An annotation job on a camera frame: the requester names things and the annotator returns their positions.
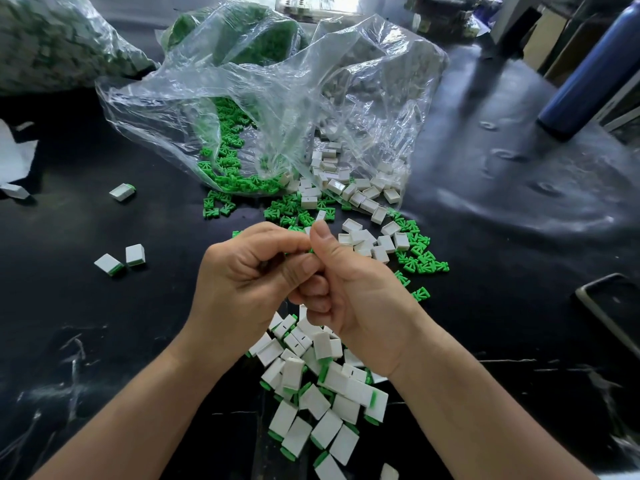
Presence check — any person's right hand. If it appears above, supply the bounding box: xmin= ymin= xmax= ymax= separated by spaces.
xmin=290 ymin=219 xmax=431 ymax=381

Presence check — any person's left hand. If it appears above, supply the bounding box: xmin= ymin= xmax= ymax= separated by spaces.
xmin=185 ymin=221 xmax=321 ymax=371

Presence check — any pile of assembled white-green pieces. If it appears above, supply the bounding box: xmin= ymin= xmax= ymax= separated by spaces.
xmin=247 ymin=305 xmax=401 ymax=480

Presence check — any heap of white caps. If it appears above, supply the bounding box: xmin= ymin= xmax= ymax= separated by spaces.
xmin=298 ymin=139 xmax=413 ymax=264

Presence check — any pile of green clips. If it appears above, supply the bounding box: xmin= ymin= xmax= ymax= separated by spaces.
xmin=197 ymin=95 xmax=451 ymax=304

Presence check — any person's left forearm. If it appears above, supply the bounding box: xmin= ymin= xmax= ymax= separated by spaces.
xmin=30 ymin=329 xmax=241 ymax=480

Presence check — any person's right forearm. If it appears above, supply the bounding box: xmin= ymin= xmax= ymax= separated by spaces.
xmin=375 ymin=325 xmax=546 ymax=480

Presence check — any clear plastic bag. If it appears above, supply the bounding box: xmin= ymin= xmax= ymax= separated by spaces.
xmin=96 ymin=5 xmax=449 ymax=196

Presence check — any plastic bag full of green pieces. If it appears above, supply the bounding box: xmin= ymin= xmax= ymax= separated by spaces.
xmin=160 ymin=3 xmax=306 ymax=66

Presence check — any black smartphone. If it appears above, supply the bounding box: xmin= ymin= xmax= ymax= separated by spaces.
xmin=575 ymin=271 xmax=640 ymax=358

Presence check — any white paper sheet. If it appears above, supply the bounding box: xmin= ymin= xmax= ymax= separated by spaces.
xmin=0 ymin=119 xmax=39 ymax=186

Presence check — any white component box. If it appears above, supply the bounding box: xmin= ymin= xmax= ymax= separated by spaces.
xmin=275 ymin=0 xmax=346 ymax=21

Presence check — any grey machine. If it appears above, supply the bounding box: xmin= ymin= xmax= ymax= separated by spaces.
xmin=405 ymin=0 xmax=501 ymax=41

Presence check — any large bag of assembled pieces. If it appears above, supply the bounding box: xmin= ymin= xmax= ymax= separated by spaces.
xmin=0 ymin=0 xmax=156 ymax=96

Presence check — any brown cardboard box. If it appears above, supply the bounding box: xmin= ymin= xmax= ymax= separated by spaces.
xmin=522 ymin=9 xmax=571 ymax=71

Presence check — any blue cylinder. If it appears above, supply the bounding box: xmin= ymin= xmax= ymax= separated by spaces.
xmin=537 ymin=0 xmax=640 ymax=141

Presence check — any white metal frame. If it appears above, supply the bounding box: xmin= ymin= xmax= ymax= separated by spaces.
xmin=490 ymin=0 xmax=640 ymax=71

